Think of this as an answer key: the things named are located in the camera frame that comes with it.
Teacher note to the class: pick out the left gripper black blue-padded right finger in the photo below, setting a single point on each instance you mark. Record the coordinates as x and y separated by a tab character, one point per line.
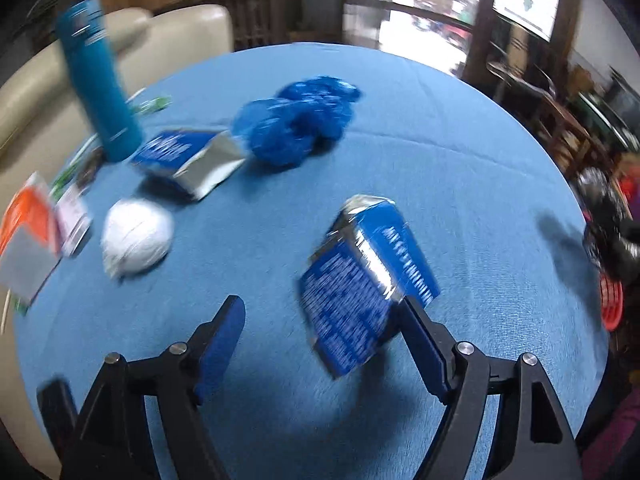
508	406

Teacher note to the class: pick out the white paper ball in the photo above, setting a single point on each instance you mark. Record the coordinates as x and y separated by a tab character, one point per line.
137	234

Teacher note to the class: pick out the black plastic bag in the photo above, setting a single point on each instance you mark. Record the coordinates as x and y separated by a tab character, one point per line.
611	237

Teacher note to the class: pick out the blue toothpaste box piece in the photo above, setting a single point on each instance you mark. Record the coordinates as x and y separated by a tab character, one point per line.
367	263

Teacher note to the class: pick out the blue plastic bag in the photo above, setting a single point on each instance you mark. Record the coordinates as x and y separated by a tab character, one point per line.
303	117

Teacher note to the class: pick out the red plastic mesh basket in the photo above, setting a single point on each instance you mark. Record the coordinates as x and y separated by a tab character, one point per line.
611	301

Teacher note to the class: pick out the orange white small box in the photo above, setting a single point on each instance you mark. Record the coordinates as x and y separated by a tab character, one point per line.
30	241

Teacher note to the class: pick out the small blue silver box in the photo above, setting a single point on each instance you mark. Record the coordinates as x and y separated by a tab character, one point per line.
193	162

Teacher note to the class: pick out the blue tablecloth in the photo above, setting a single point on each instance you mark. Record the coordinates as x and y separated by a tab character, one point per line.
494	217

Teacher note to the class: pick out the cream leather chair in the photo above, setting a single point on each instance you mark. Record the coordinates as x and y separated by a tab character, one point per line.
42	120

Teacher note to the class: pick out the green candy wrapper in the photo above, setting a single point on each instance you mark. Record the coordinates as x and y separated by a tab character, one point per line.
150	106

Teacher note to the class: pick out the teal thermos bottle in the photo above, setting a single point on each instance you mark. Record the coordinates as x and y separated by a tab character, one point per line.
91	67

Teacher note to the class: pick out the wooden crib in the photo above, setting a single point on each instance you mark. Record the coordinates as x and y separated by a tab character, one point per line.
255	23

